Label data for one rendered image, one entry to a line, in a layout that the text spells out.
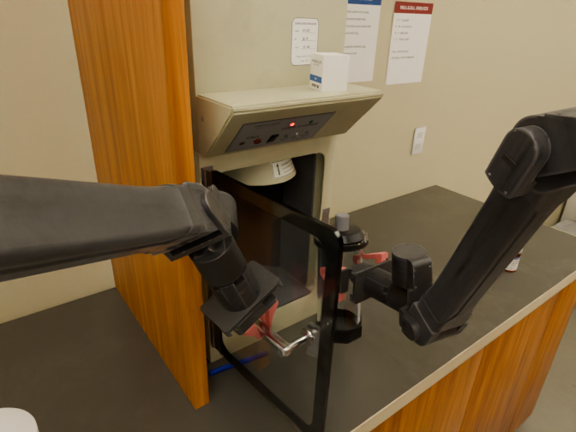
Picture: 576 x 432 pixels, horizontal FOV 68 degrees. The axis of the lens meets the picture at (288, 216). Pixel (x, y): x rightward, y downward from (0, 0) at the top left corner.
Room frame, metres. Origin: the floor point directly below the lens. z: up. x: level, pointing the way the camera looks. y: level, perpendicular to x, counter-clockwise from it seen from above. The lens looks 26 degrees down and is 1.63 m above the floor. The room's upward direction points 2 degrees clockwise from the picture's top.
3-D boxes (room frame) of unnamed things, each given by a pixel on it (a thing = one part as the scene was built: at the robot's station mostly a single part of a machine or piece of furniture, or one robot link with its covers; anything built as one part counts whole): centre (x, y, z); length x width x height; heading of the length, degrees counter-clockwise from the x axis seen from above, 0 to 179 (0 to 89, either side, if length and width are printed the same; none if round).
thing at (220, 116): (0.75, -0.01, 1.46); 0.32 x 0.11 x 0.10; 128
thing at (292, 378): (0.58, 0.04, 1.19); 0.30 x 0.01 x 0.40; 43
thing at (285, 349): (0.51, 0.01, 1.20); 0.10 x 0.05 x 0.03; 43
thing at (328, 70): (0.79, -0.06, 1.54); 0.05 x 0.05 x 0.06; 23
